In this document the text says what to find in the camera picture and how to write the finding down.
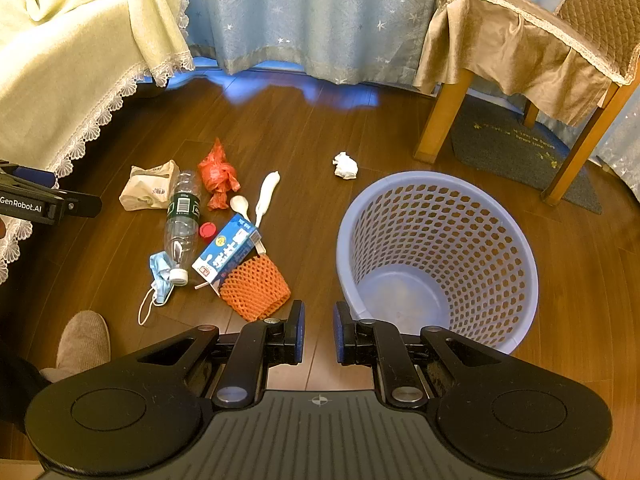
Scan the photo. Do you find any grey slipper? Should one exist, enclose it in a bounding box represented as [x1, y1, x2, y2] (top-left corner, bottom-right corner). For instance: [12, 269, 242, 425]
[40, 310, 112, 383]

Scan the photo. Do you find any long white plastic wrapper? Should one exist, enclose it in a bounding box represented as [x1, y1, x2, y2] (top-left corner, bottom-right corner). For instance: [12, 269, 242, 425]
[255, 171, 281, 228]

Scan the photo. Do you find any grey-blue floor mat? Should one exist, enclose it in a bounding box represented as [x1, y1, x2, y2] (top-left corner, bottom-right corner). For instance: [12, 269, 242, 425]
[450, 95, 603, 216]

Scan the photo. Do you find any clear plastic bottle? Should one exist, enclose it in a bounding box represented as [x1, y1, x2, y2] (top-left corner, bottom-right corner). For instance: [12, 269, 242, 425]
[164, 171, 203, 286]

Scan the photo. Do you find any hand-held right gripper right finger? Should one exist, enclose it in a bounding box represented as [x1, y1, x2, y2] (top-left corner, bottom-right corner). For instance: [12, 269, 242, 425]
[333, 301, 507, 409]

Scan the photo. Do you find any blue face mask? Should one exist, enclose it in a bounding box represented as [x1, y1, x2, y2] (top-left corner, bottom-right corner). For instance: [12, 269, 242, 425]
[138, 252, 176, 328]

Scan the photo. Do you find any crumpled white tissue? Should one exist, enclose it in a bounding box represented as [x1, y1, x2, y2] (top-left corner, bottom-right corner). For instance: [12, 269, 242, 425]
[332, 151, 360, 180]

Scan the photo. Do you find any white plastic spoon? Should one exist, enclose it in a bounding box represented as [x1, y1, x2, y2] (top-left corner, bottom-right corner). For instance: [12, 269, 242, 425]
[230, 195, 252, 224]

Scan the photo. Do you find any wooden chair with brown cover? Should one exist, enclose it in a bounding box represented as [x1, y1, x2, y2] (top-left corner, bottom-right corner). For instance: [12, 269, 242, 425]
[412, 0, 640, 128]

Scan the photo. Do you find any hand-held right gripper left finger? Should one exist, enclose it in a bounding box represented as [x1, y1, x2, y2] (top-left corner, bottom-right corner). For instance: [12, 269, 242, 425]
[112, 300, 307, 411]

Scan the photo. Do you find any person's leg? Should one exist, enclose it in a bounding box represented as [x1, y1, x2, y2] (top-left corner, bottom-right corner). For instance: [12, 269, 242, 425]
[0, 340, 51, 426]

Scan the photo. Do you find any red plastic bag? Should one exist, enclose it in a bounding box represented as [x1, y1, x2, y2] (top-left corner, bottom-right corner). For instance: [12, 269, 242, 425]
[197, 138, 241, 211]

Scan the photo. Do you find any cream lace-trimmed sofa cover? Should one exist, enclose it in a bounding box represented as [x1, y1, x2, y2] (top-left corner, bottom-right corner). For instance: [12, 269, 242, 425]
[0, 0, 196, 286]

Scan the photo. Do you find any orange foam fruit net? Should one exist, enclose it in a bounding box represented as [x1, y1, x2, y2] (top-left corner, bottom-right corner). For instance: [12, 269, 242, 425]
[218, 254, 292, 323]

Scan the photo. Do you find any blue star-print curtain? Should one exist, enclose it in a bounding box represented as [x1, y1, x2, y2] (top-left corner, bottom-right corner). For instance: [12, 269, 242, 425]
[165, 0, 640, 191]

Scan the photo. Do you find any blue and white milk carton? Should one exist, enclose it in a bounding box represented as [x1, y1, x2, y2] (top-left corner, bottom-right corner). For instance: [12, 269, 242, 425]
[192, 213, 262, 295]

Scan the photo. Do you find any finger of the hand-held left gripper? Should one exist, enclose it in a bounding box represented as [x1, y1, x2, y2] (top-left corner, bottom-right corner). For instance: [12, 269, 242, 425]
[0, 160, 58, 192]
[50, 193, 103, 221]

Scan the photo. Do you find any lavender plastic mesh basket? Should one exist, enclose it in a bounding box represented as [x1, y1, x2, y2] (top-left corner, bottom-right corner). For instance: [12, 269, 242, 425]
[336, 171, 540, 356]

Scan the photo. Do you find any beige paper bag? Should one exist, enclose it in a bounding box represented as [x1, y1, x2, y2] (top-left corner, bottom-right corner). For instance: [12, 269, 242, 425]
[119, 160, 181, 212]

